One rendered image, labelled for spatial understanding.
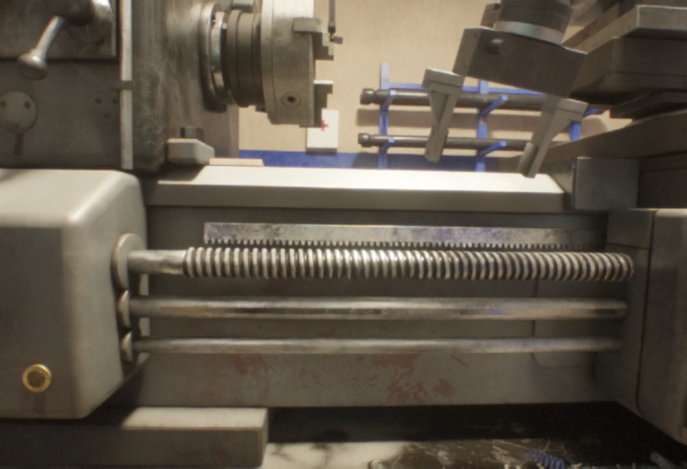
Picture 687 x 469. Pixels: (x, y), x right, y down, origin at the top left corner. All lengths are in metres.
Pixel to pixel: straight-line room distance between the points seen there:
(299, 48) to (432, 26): 3.67
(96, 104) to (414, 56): 3.75
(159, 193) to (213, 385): 0.31
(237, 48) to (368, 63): 3.35
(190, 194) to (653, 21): 0.67
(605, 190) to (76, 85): 0.78
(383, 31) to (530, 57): 3.77
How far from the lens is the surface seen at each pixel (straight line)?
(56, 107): 0.66
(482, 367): 0.68
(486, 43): 0.46
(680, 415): 0.64
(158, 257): 0.53
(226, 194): 0.57
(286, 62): 0.72
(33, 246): 0.51
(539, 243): 0.64
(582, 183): 0.66
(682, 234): 0.59
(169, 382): 0.68
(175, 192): 0.59
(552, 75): 0.50
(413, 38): 4.25
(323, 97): 0.84
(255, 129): 3.93
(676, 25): 0.70
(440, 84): 0.46
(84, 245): 0.49
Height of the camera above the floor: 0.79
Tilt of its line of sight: 4 degrees down
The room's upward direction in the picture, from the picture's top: 1 degrees clockwise
